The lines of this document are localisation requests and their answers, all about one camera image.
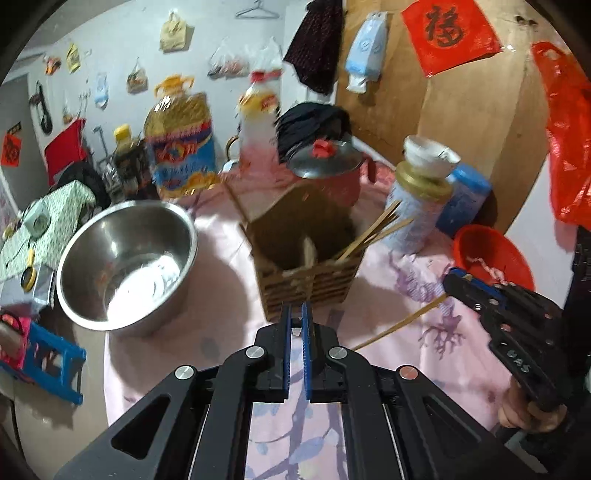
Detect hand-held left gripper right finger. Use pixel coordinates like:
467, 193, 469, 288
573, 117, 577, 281
301, 302, 546, 480

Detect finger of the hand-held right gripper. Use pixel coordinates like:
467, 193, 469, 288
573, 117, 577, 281
450, 268, 508, 301
442, 274, 494, 324

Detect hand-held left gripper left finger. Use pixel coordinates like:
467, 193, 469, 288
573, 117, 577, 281
54, 302, 293, 480

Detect single wooden chopstick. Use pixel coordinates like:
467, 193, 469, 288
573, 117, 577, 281
351, 294, 450, 352

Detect bundle of wooden chopsticks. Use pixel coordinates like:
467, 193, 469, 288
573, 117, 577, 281
335, 200, 415, 265

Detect wooden chopstick holder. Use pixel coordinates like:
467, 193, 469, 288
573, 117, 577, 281
240, 182, 366, 323

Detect person's right hand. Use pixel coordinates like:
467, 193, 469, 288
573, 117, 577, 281
498, 378, 571, 435

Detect red plastic colander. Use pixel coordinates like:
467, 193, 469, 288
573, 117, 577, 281
452, 224, 535, 293

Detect blue plastic tub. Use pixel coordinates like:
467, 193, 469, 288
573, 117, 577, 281
435, 165, 493, 240

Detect pink floral cloth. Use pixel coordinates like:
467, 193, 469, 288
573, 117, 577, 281
104, 161, 523, 480

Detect milk powder can gold lid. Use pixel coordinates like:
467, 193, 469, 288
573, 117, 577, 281
382, 161, 455, 256

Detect white ceramic bowl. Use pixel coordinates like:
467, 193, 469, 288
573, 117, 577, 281
403, 135, 462, 180

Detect red electric pot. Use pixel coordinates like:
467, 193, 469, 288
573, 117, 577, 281
287, 154, 378, 220

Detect large round wooden board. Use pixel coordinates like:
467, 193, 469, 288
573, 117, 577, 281
335, 0, 591, 241

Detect stainless steel bowl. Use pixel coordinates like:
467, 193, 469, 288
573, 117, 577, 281
56, 200, 199, 336

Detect pot lid with red knob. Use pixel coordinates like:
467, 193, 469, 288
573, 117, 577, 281
286, 139, 365, 180

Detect black cloth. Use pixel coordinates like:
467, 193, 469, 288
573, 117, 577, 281
276, 102, 352, 163

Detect white bottle with red cap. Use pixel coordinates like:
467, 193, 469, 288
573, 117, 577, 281
237, 70, 284, 175

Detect large yellow oil bottle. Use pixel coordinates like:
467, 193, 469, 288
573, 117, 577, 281
144, 75, 221, 200

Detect blue plastic stool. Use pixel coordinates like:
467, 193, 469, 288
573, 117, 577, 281
0, 318, 88, 405

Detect dark sauce bottle yellow cap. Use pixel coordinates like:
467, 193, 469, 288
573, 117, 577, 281
113, 124, 154, 200

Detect large red paper decoration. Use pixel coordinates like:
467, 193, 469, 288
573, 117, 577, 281
401, 0, 503, 79

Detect black bag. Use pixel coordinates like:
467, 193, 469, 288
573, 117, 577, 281
51, 161, 112, 209

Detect blue and white bag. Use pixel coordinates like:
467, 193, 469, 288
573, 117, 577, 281
345, 11, 388, 95

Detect silver box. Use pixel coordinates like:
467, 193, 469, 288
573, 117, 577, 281
0, 265, 57, 315

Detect table with green cloth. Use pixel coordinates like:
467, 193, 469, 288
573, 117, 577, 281
0, 180, 98, 285

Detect small white round device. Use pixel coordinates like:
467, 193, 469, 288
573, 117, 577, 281
23, 205, 49, 234

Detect clear plastic bag red contents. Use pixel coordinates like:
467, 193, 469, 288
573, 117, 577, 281
208, 39, 251, 78

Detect dark patterned hanging cloth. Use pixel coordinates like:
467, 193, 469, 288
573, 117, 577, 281
283, 0, 345, 96

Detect small clear bag brown contents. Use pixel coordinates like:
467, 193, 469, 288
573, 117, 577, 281
126, 59, 150, 95

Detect small blue white packet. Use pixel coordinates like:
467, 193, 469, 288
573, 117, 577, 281
94, 74, 110, 110

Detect yellow hanging bag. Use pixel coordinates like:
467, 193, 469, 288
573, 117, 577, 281
159, 10, 195, 52

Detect black hanging item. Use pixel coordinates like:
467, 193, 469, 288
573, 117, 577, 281
28, 82, 54, 135

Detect small red paper decoration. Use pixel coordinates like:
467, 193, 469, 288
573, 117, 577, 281
0, 122, 23, 167

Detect grey door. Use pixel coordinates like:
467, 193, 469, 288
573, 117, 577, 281
0, 76, 48, 186

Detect white string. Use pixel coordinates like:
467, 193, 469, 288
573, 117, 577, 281
466, 256, 509, 283

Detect wire clothes hanger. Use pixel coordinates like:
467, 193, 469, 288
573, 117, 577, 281
235, 0, 281, 20

